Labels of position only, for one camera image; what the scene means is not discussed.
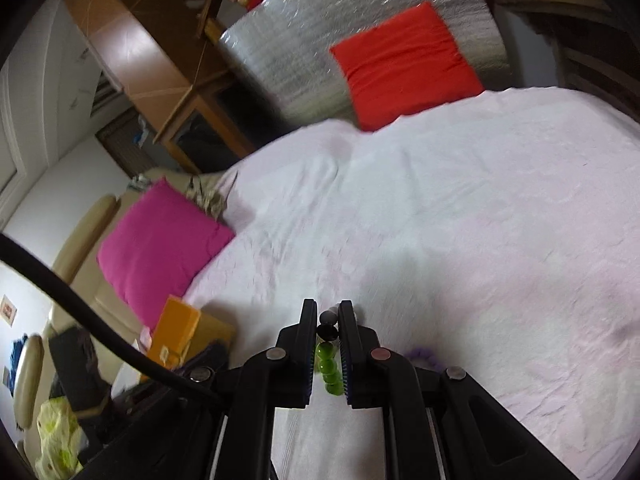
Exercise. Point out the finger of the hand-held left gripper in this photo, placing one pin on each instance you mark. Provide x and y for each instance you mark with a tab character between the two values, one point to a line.
212	352

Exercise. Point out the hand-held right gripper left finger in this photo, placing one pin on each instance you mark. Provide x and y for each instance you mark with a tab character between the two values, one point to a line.
306	370

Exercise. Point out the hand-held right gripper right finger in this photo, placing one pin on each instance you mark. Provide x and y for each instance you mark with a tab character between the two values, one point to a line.
350	370

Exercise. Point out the orange cardboard box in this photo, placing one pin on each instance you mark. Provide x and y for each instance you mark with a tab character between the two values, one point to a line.
175	325

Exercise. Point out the white booklet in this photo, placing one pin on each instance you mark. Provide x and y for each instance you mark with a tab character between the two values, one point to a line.
125	381

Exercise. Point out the pink pillow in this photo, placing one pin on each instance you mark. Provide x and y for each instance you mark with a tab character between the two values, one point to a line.
160	245

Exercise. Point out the black bag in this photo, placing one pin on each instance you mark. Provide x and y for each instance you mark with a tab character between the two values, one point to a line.
75	360

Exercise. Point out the beige crumpled cloth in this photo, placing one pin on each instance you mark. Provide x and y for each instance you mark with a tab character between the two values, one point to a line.
210	197

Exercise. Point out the beige leather sofa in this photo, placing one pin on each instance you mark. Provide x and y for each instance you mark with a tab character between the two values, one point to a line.
80	240

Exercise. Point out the yellow plastic bag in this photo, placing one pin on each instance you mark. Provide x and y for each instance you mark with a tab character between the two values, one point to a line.
55	435

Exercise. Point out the white blanket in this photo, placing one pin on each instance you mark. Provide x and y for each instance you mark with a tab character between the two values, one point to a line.
450	210

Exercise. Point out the brown wooden door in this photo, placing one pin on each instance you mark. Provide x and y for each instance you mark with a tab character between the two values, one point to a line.
120	140

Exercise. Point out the silver foil insulation mat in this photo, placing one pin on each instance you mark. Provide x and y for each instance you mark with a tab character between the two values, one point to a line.
280	55

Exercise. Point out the red pillow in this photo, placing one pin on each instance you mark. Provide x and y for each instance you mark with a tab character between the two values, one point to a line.
405	65

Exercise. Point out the wooden desk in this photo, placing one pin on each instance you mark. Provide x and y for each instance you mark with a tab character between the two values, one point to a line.
135	45

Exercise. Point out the small wall picture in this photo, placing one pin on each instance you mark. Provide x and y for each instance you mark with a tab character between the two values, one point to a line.
7	310

